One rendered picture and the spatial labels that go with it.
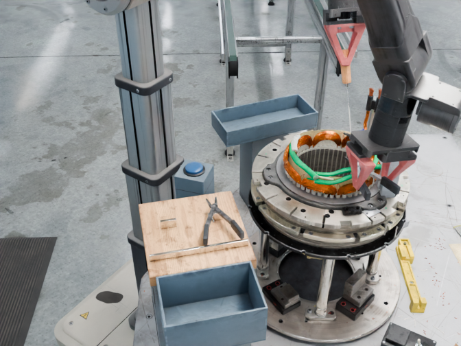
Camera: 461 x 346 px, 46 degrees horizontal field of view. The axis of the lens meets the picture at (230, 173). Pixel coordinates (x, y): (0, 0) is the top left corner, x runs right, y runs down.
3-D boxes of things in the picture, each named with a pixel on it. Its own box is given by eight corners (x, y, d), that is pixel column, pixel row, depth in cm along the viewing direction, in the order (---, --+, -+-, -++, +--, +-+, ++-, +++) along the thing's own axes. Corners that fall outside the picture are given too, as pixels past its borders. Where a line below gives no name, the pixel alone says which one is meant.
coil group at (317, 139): (340, 150, 116) (343, 133, 114) (312, 151, 116) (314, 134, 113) (339, 145, 118) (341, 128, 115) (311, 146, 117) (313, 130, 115)
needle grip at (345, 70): (353, 82, 99) (350, 49, 97) (345, 84, 98) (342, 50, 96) (348, 82, 100) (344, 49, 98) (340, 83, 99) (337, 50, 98)
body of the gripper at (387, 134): (418, 155, 92) (432, 117, 87) (367, 160, 88) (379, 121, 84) (396, 135, 96) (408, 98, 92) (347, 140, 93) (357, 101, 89)
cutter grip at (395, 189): (399, 193, 95) (401, 187, 94) (396, 195, 94) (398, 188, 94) (382, 182, 98) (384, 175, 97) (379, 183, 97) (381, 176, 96)
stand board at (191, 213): (256, 268, 97) (256, 259, 95) (150, 287, 93) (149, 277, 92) (230, 199, 113) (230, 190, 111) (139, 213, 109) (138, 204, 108)
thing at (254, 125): (291, 178, 161) (298, 93, 144) (308, 199, 153) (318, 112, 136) (213, 198, 154) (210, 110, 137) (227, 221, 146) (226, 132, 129)
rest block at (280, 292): (285, 285, 123) (285, 279, 122) (300, 301, 120) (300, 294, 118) (270, 292, 121) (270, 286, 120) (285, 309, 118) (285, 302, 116)
